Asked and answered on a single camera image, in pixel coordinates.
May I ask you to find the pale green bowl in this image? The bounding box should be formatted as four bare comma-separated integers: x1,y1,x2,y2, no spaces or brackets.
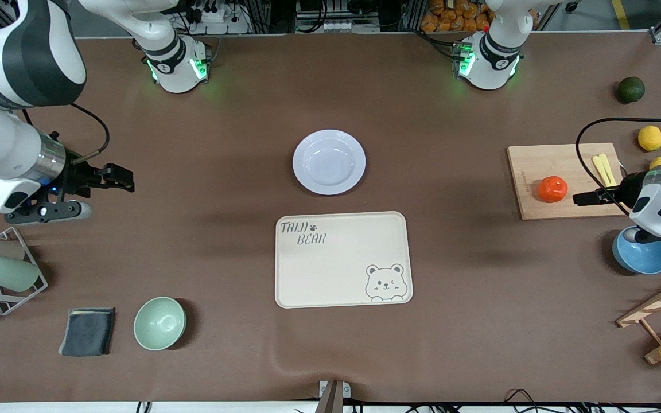
133,297,186,351

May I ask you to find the wooden peg rack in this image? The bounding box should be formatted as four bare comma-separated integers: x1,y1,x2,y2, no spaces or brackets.
616,270,661,365

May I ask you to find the orange fruit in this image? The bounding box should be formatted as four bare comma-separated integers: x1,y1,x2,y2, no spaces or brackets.
538,176,569,204

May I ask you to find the yellow plastic fork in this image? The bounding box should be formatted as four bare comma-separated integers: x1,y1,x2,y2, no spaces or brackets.
592,155,612,188

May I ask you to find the grey wire cup rack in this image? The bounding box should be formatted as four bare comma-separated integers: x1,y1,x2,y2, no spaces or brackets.
0,227,49,317

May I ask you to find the white power strip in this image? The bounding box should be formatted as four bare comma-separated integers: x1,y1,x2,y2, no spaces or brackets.
186,3,251,34

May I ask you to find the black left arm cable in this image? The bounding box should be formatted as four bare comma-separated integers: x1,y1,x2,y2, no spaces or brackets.
575,117,661,202

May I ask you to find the pale green cup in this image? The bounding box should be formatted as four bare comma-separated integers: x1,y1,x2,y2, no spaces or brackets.
0,255,40,292

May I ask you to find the pile of oranges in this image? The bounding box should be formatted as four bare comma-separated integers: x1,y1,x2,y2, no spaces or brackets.
421,0,493,33

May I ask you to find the dark grey folded cloth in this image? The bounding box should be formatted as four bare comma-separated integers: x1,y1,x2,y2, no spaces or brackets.
58,308,116,357

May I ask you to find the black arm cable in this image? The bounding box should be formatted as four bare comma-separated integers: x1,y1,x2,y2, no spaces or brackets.
575,117,661,202
68,102,111,166

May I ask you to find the blue bowl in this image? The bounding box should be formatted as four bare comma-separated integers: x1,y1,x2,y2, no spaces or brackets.
612,225,661,275

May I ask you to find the cream tray with bear print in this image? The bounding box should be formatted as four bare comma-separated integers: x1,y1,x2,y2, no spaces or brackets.
275,211,414,309

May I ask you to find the wooden cutting board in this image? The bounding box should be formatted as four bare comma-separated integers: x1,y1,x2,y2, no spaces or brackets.
507,143,637,221

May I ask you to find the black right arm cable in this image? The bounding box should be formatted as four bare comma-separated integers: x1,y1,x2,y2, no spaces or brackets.
68,102,111,166

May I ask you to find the grey metal table bracket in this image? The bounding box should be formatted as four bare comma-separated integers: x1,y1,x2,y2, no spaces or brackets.
314,380,352,413

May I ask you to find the white round plate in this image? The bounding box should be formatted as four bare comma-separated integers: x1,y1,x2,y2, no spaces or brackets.
292,129,366,196

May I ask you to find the dark green lime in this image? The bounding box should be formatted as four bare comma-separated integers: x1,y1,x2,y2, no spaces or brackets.
617,76,646,104

